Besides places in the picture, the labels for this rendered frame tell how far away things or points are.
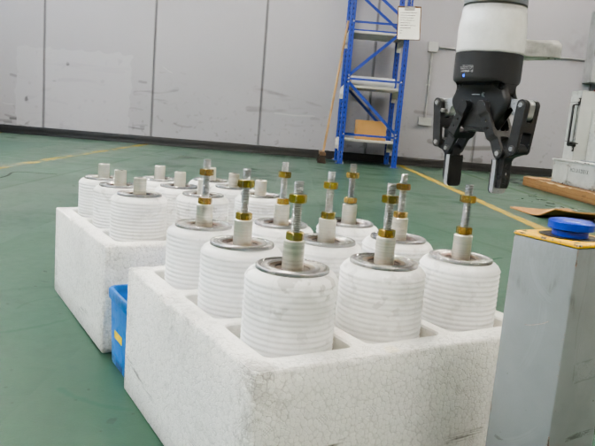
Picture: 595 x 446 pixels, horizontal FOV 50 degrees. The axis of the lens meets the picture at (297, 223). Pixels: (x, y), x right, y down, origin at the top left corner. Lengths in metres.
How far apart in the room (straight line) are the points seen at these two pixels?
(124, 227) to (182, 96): 6.16
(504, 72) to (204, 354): 0.44
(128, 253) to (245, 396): 0.52
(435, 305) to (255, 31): 6.53
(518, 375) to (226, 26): 6.73
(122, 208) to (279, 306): 0.54
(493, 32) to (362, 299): 0.32
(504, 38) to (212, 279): 0.41
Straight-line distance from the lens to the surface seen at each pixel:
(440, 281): 0.75
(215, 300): 0.72
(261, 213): 1.17
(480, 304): 0.76
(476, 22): 0.75
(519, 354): 0.64
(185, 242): 0.81
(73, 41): 7.57
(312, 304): 0.61
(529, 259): 0.62
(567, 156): 5.44
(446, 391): 0.72
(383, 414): 0.67
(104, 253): 1.05
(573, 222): 0.62
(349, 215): 0.95
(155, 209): 1.09
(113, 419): 0.89
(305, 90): 7.11
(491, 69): 0.74
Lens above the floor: 0.40
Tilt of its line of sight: 9 degrees down
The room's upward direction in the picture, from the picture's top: 5 degrees clockwise
